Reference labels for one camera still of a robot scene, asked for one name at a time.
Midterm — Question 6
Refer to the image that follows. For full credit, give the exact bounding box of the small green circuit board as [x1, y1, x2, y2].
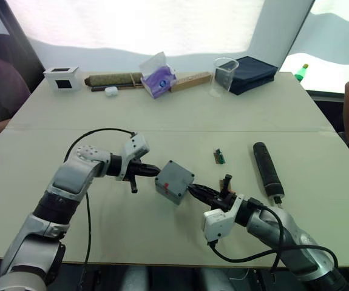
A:
[212, 148, 226, 165]

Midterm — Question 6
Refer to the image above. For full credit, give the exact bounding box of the white box with black squares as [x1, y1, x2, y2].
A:
[42, 65, 83, 92]

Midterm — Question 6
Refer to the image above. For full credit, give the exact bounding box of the green plastic bottle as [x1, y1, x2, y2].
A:
[293, 63, 310, 82]

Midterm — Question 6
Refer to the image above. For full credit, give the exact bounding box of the dark brown stick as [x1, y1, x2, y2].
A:
[90, 84, 145, 93]

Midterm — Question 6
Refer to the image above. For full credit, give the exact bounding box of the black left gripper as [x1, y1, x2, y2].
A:
[125, 157, 162, 194]

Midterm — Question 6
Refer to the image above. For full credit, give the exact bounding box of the black electric screwdriver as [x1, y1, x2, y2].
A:
[252, 141, 285, 207]

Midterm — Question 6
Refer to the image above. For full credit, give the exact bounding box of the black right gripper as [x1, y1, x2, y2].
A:
[188, 173, 237, 210]

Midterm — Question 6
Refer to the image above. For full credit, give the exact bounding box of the long wooden box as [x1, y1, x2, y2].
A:
[169, 71, 211, 94]

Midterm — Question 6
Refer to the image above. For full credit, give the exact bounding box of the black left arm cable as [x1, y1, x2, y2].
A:
[63, 127, 136, 275]

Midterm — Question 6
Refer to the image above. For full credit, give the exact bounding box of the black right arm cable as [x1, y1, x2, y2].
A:
[207, 197, 341, 275]

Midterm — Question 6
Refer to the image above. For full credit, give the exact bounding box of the dark frame pole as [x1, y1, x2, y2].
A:
[0, 0, 46, 85]

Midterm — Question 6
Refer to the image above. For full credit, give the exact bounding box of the grey box lid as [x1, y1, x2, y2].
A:
[158, 159, 196, 196]

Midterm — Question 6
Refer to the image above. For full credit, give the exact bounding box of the dark blue fabric box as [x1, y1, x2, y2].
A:
[214, 55, 278, 96]

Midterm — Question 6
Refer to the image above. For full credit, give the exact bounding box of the clear plastic measuring cup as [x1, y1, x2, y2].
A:
[209, 56, 240, 98]

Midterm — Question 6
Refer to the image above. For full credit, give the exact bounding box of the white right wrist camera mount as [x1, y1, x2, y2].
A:
[203, 195, 247, 243]

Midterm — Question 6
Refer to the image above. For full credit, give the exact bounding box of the grey plastic junction box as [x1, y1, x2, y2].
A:
[154, 177, 194, 206]

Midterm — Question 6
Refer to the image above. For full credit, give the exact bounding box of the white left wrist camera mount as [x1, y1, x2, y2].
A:
[115, 132, 151, 182]

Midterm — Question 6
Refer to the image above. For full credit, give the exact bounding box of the small brown circuit board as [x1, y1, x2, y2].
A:
[217, 178, 236, 195]

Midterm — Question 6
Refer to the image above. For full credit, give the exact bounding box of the purple tissue pack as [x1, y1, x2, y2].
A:
[139, 51, 179, 100]

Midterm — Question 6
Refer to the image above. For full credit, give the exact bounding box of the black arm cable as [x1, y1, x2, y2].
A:
[207, 197, 341, 275]
[63, 127, 136, 275]

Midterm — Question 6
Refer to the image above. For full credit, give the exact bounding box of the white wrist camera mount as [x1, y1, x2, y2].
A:
[203, 195, 247, 243]
[115, 132, 151, 182]

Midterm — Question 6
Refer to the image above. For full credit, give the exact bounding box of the rolled brown mat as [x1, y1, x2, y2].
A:
[84, 72, 144, 87]

